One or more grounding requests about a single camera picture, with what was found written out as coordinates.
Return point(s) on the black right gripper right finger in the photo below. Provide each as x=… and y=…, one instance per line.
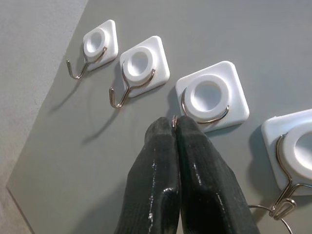
x=204, y=180

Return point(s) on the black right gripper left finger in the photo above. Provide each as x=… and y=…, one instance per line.
x=151, y=175

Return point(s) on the grey mounting board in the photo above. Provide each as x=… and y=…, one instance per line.
x=73, y=146

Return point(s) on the white adhesive wall hook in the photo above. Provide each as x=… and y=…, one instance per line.
x=234, y=80
x=270, y=131
x=161, y=70
x=111, y=48

